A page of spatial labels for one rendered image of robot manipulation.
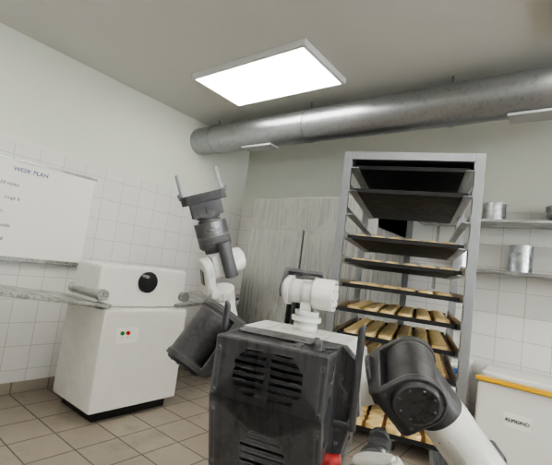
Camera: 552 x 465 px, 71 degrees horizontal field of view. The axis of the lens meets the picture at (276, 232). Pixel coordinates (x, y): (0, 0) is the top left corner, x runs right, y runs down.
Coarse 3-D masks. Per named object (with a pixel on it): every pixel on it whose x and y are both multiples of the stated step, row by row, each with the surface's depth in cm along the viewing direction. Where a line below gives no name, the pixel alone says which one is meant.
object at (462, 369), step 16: (480, 160) 131; (480, 176) 130; (480, 192) 130; (480, 208) 129; (480, 224) 129; (464, 288) 128; (464, 304) 127; (464, 320) 126; (464, 336) 126; (464, 352) 125; (464, 368) 124; (464, 384) 124; (464, 400) 123
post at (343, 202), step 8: (352, 152) 147; (344, 160) 147; (344, 168) 147; (344, 176) 146; (344, 184) 146; (344, 192) 146; (344, 200) 145; (344, 208) 145; (344, 216) 144; (344, 224) 144; (336, 232) 145; (336, 240) 144; (336, 248) 144; (336, 256) 143; (336, 264) 143; (336, 272) 143; (328, 312) 142; (328, 320) 141; (328, 328) 141
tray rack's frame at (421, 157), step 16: (368, 160) 145; (384, 160) 142; (400, 160) 140; (416, 160) 138; (432, 160) 136; (448, 160) 134; (464, 160) 133; (464, 192) 173; (400, 304) 193; (400, 320) 192
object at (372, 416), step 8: (368, 408) 147; (376, 408) 142; (360, 416) 133; (368, 416) 133; (376, 416) 134; (384, 416) 140; (360, 424) 128; (368, 424) 126; (376, 424) 126; (384, 424) 132; (392, 424) 128; (392, 432) 123; (424, 432) 130; (416, 440) 121; (424, 440) 123
